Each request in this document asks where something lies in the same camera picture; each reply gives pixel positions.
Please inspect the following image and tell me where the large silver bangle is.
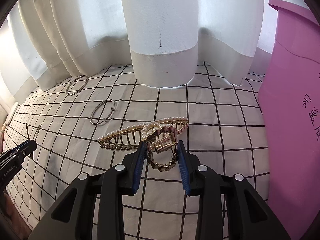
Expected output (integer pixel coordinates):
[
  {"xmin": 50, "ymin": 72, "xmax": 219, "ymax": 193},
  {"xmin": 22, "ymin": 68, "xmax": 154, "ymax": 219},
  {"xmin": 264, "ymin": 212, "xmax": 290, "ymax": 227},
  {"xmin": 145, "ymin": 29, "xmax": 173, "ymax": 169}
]
[{"xmin": 65, "ymin": 75, "xmax": 89, "ymax": 96}]

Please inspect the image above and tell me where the gold pearl hair claw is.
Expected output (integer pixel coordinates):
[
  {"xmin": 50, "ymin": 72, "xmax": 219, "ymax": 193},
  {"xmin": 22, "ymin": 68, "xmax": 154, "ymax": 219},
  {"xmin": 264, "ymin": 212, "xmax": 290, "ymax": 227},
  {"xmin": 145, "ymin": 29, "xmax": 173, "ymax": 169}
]
[{"xmin": 98, "ymin": 117, "xmax": 189, "ymax": 172}]

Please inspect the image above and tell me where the small silver ring bracelet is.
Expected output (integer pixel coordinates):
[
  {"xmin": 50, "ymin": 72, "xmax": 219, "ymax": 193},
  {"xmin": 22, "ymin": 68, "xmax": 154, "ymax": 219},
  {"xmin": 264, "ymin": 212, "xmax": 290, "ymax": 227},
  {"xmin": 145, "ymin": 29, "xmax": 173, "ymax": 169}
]
[{"xmin": 89, "ymin": 99, "xmax": 116, "ymax": 126}]

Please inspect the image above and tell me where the beige round device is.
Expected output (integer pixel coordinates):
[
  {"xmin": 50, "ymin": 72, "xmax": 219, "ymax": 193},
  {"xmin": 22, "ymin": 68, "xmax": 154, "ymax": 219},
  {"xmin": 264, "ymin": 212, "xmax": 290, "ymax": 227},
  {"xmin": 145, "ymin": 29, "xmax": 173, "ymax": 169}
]
[{"xmin": 5, "ymin": 102, "xmax": 19, "ymax": 127}]

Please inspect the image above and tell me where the white black grid bedsheet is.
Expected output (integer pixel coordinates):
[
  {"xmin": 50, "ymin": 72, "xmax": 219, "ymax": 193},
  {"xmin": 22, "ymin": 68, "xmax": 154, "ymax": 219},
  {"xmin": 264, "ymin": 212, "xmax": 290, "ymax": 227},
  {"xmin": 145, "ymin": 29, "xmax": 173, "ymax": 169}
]
[{"xmin": 1, "ymin": 63, "xmax": 269, "ymax": 239}]

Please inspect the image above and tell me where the pink plastic bin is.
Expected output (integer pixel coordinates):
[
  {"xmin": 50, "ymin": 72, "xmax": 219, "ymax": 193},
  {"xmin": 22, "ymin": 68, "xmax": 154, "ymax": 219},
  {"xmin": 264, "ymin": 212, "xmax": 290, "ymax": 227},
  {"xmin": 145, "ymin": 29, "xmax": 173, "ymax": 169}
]
[{"xmin": 258, "ymin": 0, "xmax": 319, "ymax": 239}]

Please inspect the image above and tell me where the white curtain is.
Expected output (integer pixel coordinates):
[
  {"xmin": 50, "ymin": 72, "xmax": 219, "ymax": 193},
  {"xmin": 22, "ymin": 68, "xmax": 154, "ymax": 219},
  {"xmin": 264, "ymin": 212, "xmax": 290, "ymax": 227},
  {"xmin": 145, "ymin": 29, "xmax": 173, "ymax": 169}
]
[{"xmin": 0, "ymin": 0, "xmax": 281, "ymax": 108}]

